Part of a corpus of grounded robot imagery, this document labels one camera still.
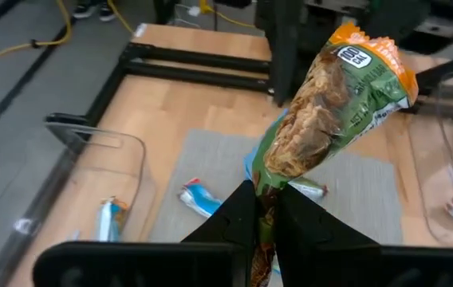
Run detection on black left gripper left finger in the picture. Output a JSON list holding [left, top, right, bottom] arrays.
[[181, 179, 260, 256]]

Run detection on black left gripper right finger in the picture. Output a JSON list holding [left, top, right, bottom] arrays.
[[276, 183, 382, 287]]

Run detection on red white granola bar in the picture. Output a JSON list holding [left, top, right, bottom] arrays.
[[289, 177, 329, 201]]

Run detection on green orange granola bar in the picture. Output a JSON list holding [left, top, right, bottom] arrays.
[[249, 22, 420, 287]]

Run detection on grey woven mat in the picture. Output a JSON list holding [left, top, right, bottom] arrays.
[[148, 128, 406, 246]]

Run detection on clear plastic bin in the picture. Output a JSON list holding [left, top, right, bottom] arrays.
[[408, 71, 453, 248], [0, 121, 158, 287]]

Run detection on person's shoe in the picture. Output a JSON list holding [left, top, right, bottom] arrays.
[[73, 0, 99, 20], [98, 0, 116, 23]]

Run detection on black metal table frame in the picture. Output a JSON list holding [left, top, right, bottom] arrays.
[[45, 41, 275, 144]]

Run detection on yellow extension cable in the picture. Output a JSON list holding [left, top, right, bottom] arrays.
[[0, 0, 73, 69]]

